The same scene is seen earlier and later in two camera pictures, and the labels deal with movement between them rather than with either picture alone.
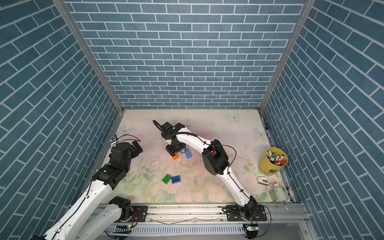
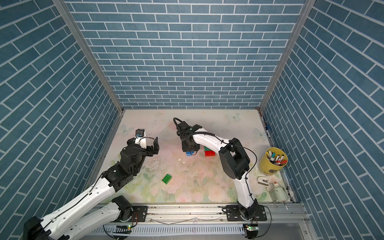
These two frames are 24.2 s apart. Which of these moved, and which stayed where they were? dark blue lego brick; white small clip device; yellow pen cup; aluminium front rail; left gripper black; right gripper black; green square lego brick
Moved: dark blue lego brick; left gripper black; right gripper black
Stayed: yellow pen cup; white small clip device; aluminium front rail; green square lego brick
